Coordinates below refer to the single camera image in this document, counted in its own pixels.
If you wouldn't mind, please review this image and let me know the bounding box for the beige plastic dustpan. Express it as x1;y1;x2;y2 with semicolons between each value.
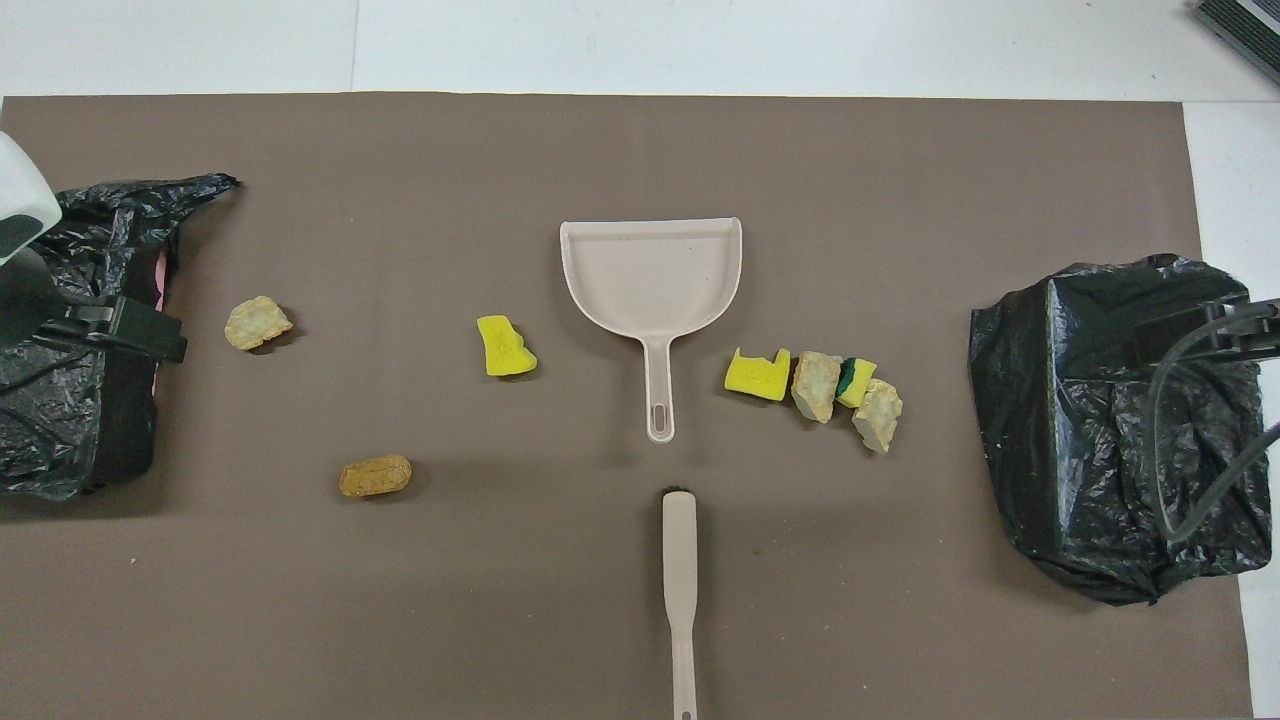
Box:
559;217;743;444

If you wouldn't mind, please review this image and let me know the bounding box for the brown oval sponge piece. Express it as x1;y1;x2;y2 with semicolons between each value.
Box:
339;455;413;499

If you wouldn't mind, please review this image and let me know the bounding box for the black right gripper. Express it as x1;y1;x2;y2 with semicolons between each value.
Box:
1130;298;1280;369

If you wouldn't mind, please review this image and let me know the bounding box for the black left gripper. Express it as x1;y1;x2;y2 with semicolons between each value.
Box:
0;248;188;363

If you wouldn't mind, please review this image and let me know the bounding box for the dark grey ribbed device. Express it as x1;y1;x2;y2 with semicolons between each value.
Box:
1195;0;1280;61

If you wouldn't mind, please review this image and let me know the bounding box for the yellow and green sponge piece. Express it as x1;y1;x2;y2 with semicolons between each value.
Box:
836;357;878;409

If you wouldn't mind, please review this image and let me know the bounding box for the black-bagged bin with pink rim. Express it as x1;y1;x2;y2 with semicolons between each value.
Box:
0;173;241;501

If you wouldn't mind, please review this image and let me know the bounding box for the right arm gripper cable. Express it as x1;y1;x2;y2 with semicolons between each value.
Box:
1150;300;1280;546

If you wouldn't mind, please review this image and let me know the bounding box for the beige hand brush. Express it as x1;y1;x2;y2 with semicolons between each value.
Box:
661;486;699;720

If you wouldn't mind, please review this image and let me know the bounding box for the plain yellow sponge piece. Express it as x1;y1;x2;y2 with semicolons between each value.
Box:
476;314;538;378

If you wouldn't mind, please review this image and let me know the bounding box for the brown table mat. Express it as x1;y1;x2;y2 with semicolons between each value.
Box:
0;93;1253;720

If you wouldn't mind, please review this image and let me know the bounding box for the small pale beige sponge chunk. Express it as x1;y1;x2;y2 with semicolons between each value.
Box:
224;296;294;352

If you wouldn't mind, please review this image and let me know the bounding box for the notched yellow sponge piece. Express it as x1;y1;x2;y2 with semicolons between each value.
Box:
724;347;792;403

